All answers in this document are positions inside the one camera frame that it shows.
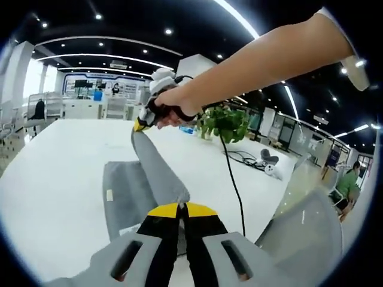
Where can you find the white table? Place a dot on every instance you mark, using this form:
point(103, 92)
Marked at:
point(60, 179)

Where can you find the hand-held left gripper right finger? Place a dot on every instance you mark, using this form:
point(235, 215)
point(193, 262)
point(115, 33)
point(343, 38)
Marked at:
point(221, 263)

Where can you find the green potted plant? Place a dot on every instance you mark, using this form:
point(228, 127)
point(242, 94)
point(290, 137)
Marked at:
point(227, 122)

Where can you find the person's right hand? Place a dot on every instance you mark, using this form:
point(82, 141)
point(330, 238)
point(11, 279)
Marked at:
point(182, 100)

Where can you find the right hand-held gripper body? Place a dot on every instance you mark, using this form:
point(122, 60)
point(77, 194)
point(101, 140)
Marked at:
point(161, 79)

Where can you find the blue tissue packet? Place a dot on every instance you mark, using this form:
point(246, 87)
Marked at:
point(188, 130)

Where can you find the grey headset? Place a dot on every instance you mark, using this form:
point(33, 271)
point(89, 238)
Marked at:
point(268, 155)

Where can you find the white office chair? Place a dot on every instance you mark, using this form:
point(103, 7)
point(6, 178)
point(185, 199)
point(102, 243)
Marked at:
point(54, 104)
point(116, 107)
point(31, 97)

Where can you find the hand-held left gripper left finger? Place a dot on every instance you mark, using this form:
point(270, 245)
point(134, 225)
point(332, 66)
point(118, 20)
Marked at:
point(128, 263)

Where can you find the white shirt sleeve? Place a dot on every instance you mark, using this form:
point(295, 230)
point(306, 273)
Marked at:
point(356, 74)

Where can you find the blue box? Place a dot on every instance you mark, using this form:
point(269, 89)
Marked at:
point(97, 95)

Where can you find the grey mesh office chair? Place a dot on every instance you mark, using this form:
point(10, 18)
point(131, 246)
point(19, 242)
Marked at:
point(305, 239)

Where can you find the black bag on chair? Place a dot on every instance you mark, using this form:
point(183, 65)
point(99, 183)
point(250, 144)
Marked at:
point(37, 110)

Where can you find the white handheld controller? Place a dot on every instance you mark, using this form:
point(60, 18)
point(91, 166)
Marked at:
point(273, 171)

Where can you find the grey towel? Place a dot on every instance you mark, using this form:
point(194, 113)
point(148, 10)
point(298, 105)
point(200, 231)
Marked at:
point(125, 191)

